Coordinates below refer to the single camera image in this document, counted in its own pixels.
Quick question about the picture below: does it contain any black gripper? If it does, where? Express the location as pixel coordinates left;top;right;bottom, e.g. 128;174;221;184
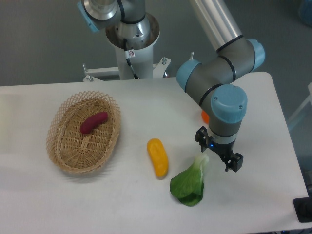
195;126;243;173

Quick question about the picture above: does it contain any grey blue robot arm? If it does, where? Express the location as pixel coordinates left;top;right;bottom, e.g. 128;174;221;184
77;0;265;172

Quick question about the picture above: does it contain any purple sweet potato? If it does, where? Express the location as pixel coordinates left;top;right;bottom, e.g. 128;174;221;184
80;112;108;134

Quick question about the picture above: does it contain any woven wicker basket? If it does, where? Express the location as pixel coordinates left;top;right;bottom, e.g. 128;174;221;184
46;91;121;174

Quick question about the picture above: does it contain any orange toy vegetable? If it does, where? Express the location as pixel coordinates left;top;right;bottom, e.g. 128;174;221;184
201;110;210;124

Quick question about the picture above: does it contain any green bok choy toy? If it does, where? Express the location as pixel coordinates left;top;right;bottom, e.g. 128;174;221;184
170;153;209;207

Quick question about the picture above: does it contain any yellow pepper toy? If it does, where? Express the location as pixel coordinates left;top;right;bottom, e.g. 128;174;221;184
147;138;169;177

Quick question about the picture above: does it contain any black device at edge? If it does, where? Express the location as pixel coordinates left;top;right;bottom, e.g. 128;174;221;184
293;197;312;223

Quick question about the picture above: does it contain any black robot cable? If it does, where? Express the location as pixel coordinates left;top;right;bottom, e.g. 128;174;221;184
123;38;140;80

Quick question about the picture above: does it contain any white frame at right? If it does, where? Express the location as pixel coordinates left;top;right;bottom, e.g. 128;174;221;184
287;82;312;131

